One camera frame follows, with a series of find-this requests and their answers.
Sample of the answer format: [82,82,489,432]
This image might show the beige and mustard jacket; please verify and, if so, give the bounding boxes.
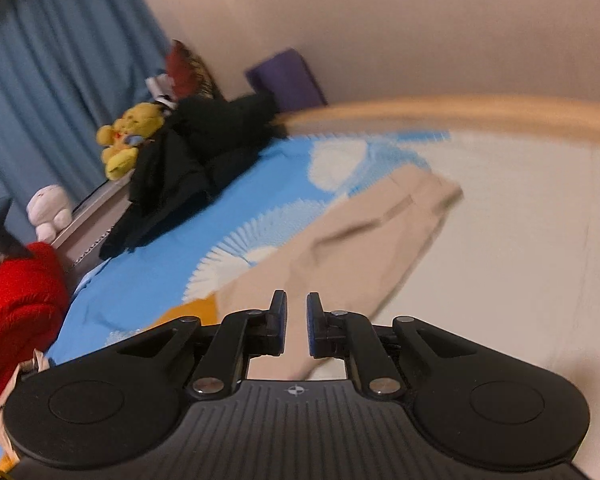
[0,162,464,478]

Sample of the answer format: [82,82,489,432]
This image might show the black clothes pile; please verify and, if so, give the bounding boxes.
[99,92,280,260]

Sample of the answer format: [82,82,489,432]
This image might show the blue fan pattern bedsheet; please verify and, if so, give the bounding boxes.
[50,132,600,479]

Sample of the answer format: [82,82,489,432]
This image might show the red folded blanket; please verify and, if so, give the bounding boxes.
[0,242,70,395]

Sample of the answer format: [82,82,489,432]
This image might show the yellow plush toys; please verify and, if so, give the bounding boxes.
[96,102,164,181]

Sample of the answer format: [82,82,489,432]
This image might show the white plush toy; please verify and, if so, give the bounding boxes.
[26,184,72,244]

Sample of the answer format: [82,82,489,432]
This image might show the purple bag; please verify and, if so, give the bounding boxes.
[245,49,327,113]

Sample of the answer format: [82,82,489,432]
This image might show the dark red cushion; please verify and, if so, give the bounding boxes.
[166,40,222,101]

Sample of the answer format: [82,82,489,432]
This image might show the blue curtain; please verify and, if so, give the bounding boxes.
[0,0,169,243]

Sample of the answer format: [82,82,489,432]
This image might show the wooden bed frame rail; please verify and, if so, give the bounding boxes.
[276,94,600,146]

